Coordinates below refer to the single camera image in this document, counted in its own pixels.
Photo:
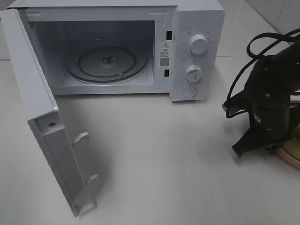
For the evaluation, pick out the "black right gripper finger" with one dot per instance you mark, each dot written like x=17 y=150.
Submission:
x=250 y=141

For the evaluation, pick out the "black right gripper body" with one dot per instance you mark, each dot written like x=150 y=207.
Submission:
x=273 y=127

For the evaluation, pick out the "pink round plate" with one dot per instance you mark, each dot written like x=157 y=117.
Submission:
x=287 y=157

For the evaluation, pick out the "round white door button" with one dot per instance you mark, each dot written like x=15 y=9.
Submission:
x=190 y=92

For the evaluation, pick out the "white timer knob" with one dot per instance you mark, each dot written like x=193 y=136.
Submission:
x=193 y=73

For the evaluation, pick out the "sandwich with lettuce and cheese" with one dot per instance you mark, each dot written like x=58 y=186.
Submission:
x=293 y=145

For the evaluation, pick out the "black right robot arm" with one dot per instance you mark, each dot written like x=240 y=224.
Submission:
x=266 y=99

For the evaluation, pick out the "upper white power knob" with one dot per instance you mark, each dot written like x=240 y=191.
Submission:
x=198 y=44

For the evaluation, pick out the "white microwave oven body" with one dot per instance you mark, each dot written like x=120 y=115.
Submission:
x=160 y=28

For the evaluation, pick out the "glass microwave turntable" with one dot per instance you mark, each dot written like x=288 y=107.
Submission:
x=107 y=64

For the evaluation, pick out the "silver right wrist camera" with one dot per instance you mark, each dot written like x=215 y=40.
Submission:
x=235 y=105

